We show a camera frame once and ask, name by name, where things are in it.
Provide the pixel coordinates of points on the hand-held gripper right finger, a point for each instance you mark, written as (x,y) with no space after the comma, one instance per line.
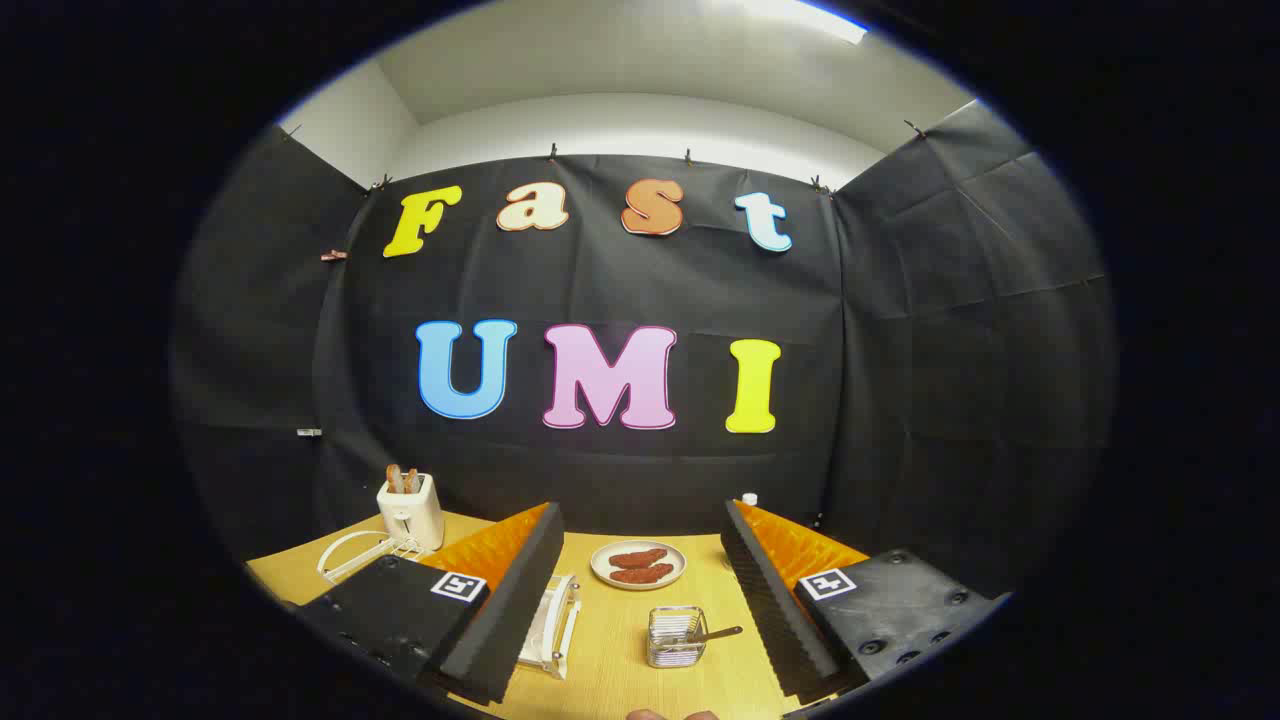
(775,610)

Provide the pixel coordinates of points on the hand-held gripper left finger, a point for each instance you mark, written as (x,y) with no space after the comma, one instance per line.
(505,610)

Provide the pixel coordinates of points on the beige round dish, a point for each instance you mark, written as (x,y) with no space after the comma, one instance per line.
(600,566)

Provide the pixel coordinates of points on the white toaster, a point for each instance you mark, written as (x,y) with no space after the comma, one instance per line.
(415,515)

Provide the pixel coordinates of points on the red meat patty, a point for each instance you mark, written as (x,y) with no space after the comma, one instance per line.
(638,557)
(642,574)

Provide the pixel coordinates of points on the toasted bread slice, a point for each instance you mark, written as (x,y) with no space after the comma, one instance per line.
(411,481)
(395,480)

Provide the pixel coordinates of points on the black backdrop cloth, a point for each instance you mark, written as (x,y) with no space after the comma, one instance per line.
(700,290)

